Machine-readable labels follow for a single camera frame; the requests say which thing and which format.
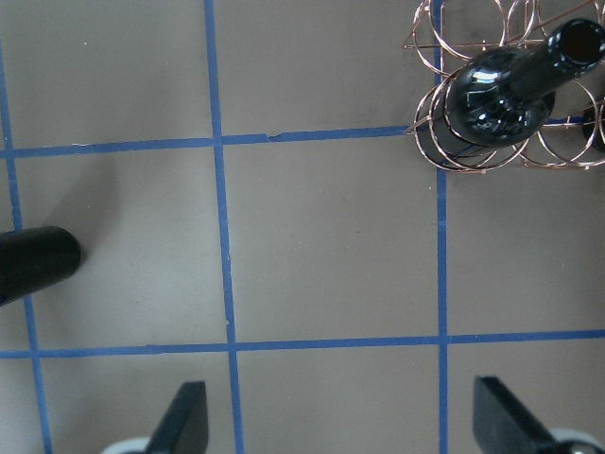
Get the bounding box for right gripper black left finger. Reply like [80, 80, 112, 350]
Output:
[101, 380, 210, 454]

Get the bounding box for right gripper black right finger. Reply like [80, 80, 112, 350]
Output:
[473, 375, 605, 454]

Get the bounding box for black wine bottle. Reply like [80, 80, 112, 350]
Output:
[1, 226, 82, 306]
[443, 18, 604, 148]

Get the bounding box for brown paper table cover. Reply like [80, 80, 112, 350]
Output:
[1, 1, 604, 453]

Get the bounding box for copper wire wine basket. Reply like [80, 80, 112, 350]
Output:
[403, 1, 604, 173]

